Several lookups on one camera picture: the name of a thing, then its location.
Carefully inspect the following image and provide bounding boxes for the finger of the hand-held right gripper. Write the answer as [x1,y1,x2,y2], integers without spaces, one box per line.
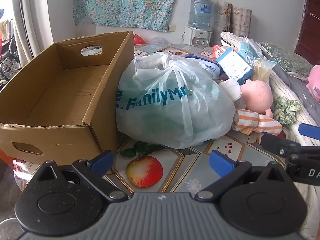
[298,123,320,140]
[261,133,300,158]

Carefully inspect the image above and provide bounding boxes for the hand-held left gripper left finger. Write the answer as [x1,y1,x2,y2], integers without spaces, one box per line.
[32,150,128,202]

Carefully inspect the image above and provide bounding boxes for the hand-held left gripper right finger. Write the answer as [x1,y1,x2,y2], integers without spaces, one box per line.
[195,150,292,202]

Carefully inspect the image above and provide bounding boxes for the yellow packet blue zip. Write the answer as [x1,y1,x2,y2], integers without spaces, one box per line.
[251,57,278,85]

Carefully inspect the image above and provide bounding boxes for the brown cardboard box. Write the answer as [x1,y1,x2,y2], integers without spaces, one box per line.
[0,31,134,165]

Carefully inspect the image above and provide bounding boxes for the blue white soft packet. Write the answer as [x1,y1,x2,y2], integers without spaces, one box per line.
[185,55,222,79]

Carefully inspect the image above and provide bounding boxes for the pink soft cushion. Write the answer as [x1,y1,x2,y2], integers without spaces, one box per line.
[306,65,320,95]

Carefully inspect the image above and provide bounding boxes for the fruit printed tablecloth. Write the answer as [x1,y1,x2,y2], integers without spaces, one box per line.
[12,42,300,195]

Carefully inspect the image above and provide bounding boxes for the green knitted cloth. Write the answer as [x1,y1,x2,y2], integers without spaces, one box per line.
[274,96,302,125]

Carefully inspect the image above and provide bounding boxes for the grey blanket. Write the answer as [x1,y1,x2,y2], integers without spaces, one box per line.
[262,50,320,128]

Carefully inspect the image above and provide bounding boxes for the pink plush doll striped clothes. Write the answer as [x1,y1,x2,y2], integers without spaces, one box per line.
[220,79,283,136]

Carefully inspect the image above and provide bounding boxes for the grey floral pillow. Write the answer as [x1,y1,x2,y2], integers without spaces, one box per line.
[259,41,314,80]

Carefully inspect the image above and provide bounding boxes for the white printed plastic bag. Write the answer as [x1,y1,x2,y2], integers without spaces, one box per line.
[115,52,237,149]

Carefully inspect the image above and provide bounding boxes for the blue white carton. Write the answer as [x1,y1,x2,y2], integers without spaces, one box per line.
[215,48,253,85]

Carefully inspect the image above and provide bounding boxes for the light blue packet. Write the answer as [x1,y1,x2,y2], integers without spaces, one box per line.
[237,40,262,61]

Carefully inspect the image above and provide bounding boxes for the brown wooden door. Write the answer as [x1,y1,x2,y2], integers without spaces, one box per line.
[292,0,320,68]

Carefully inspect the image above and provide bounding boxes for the pink wet wipes packet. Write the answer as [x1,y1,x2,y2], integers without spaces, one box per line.
[212,44,235,62]

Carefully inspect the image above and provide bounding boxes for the checked wallpaper roll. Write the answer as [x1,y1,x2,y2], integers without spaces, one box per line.
[230,5,252,37]

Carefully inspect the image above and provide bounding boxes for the white water dispenser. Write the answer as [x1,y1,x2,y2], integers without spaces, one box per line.
[184,26,212,47]

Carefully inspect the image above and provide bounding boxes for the floral wallpaper roll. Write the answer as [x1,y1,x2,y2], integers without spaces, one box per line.
[214,0,232,34]

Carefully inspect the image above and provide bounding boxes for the blue water bottle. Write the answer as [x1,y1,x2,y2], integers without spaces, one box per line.
[188,0,213,30]

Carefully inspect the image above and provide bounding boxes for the white curtain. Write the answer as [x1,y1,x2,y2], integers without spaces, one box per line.
[11,0,54,67]

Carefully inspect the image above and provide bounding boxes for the teal floral wall cloth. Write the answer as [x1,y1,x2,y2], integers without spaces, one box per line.
[72,0,187,32]

